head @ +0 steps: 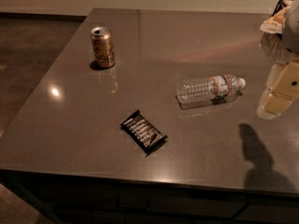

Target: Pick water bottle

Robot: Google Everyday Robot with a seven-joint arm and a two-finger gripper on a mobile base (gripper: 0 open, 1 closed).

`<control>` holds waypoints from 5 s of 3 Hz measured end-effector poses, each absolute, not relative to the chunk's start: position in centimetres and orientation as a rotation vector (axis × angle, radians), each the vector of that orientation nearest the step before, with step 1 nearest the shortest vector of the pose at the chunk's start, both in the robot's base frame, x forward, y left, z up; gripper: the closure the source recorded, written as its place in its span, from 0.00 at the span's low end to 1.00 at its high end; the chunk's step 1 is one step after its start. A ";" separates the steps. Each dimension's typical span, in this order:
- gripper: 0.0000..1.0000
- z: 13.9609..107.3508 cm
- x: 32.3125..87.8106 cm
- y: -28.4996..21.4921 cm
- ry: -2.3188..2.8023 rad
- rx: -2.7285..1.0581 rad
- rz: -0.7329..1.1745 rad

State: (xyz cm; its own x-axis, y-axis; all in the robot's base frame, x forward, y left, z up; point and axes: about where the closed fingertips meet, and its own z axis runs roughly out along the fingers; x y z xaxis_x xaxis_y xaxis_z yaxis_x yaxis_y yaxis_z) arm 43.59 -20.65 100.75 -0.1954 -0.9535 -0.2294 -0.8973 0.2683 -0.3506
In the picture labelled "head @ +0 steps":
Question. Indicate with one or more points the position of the black snack packet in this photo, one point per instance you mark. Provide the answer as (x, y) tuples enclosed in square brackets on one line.
[(145, 134)]

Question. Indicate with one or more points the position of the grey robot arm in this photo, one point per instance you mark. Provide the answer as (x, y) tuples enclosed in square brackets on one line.
[(280, 42)]

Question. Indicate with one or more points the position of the dark cabinet drawer front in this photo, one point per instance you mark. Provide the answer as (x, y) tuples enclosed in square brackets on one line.
[(94, 194)]

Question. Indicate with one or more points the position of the orange soda can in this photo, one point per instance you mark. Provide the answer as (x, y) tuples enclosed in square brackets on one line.
[(103, 50)]

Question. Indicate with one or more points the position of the clear plastic water bottle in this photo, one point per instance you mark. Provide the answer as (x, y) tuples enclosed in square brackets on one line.
[(208, 88)]

